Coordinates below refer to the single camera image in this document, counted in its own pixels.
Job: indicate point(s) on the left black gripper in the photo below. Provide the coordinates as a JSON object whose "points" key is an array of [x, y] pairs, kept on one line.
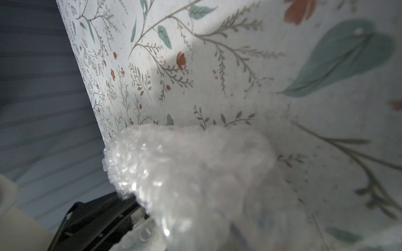
{"points": [[97, 225]]}

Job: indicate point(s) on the floral table mat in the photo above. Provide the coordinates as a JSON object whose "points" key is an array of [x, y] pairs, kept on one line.
{"points": [[323, 79]]}

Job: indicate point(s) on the clear bubble wrap sheet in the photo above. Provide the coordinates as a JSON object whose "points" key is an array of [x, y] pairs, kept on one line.
{"points": [[216, 189]]}

